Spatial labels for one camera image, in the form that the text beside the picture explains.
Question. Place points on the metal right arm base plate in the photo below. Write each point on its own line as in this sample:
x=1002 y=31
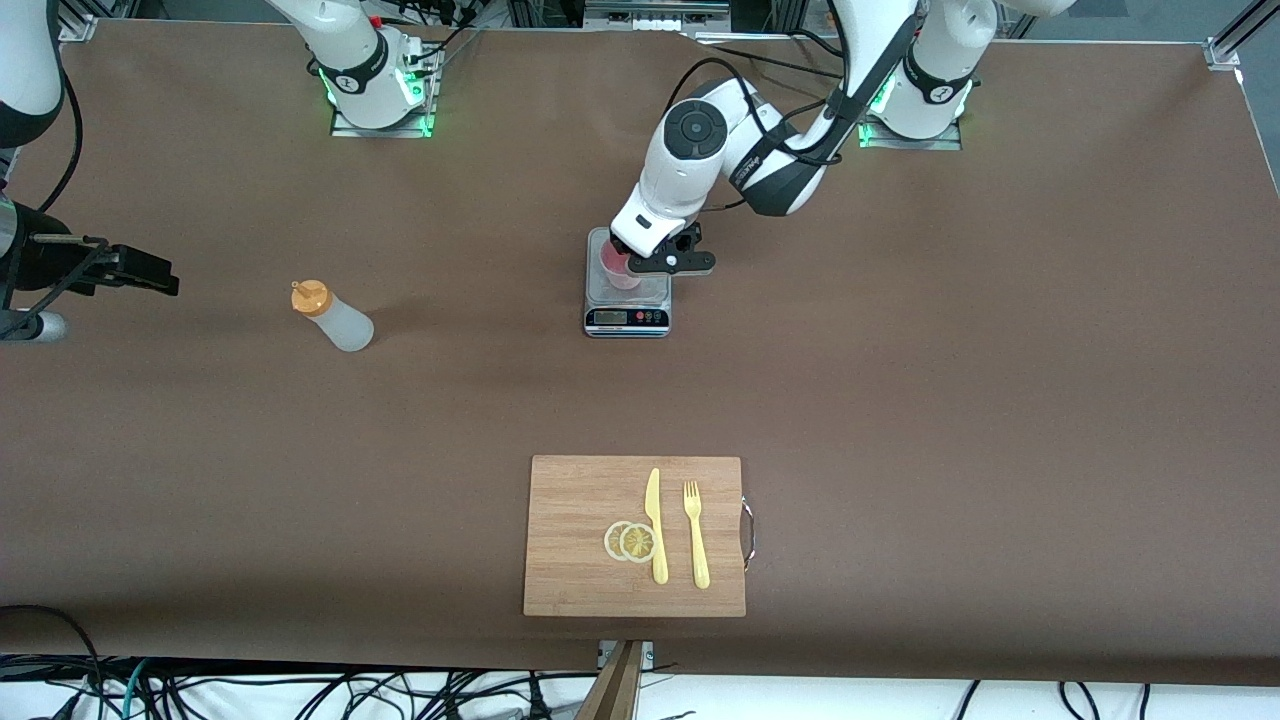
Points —
x=350 y=131

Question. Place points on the pink plastic cup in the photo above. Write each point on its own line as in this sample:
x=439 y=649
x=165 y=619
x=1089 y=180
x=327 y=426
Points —
x=615 y=275

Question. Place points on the yellow plastic knife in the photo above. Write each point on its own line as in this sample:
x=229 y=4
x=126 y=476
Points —
x=660 y=560

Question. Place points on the yellow plastic fork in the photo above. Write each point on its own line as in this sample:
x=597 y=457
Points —
x=700 y=560

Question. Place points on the small metal bracket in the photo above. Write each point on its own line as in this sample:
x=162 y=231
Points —
x=647 y=655

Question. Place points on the aluminium corner profile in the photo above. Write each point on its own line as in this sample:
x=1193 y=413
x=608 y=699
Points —
x=82 y=28
x=1222 y=50

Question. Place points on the brown table cover sheet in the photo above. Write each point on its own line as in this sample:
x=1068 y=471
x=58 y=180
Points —
x=900 y=480

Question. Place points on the aluminium frame rail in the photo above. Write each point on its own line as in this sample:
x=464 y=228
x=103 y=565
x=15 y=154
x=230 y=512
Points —
x=610 y=10

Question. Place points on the lemon slice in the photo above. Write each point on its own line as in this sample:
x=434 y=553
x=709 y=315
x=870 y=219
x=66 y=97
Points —
x=637 y=543
x=611 y=541

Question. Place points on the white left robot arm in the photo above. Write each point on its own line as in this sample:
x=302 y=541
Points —
x=690 y=150

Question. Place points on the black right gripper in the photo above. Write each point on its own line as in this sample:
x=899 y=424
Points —
x=47 y=263

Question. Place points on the white power strip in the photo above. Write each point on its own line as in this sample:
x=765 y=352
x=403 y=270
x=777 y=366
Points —
x=658 y=24

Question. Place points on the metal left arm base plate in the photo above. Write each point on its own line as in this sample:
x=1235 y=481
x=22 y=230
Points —
x=940 y=144

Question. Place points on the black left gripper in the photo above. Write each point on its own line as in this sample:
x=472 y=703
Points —
x=618 y=246

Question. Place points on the bamboo cutting board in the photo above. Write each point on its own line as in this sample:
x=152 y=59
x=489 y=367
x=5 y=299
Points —
x=575 y=520

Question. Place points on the translucent squeeze bottle orange cap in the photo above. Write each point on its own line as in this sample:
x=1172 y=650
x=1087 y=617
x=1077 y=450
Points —
x=345 y=325

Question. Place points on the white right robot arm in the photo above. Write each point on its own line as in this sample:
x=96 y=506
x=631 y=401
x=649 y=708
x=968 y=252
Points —
x=30 y=60

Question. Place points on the silver digital kitchen scale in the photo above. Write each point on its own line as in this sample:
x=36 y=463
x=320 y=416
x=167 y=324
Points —
x=627 y=320

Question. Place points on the wooden post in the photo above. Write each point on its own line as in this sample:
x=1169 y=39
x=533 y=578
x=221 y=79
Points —
x=615 y=690

